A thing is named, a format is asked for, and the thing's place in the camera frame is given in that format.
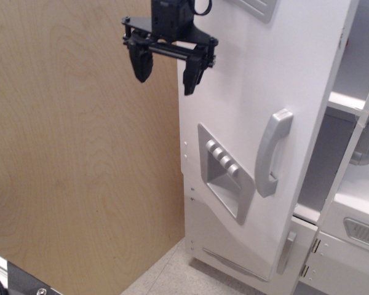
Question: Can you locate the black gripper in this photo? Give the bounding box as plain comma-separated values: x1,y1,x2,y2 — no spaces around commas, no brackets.
122,1,218,96

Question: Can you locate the white fridge door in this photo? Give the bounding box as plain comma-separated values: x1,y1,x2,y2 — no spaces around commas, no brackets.
179,1,359,281

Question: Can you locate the grey fridge top badge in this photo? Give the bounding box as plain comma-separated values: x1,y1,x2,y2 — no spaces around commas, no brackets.
234,0,277,24

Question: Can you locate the white toy fridge cabinet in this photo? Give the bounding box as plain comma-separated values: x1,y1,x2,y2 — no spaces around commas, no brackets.
181,0,369,295

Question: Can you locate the grey dispenser box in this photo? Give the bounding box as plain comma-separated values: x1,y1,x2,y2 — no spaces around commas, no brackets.
197,124,256,226

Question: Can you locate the white lower freezer door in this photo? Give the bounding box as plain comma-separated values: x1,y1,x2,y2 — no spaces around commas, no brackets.
183,171,318,295

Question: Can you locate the brass oven door hinge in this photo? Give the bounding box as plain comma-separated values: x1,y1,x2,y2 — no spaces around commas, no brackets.
311,238,320,253

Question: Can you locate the brass lower oven hinge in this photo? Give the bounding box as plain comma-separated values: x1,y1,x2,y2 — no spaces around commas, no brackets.
301,265,309,277

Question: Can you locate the white toy oven unit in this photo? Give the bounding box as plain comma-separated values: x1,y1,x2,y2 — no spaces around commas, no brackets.
298,165,369,294

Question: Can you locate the grey oven vent panel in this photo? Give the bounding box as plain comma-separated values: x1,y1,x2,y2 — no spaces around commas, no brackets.
343,218,369,246

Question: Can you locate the silver freezer door handle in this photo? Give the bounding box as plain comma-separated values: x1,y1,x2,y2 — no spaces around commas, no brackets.
277,231,296,275

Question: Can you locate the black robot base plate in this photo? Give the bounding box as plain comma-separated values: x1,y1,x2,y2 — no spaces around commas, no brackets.
0,262,61,294

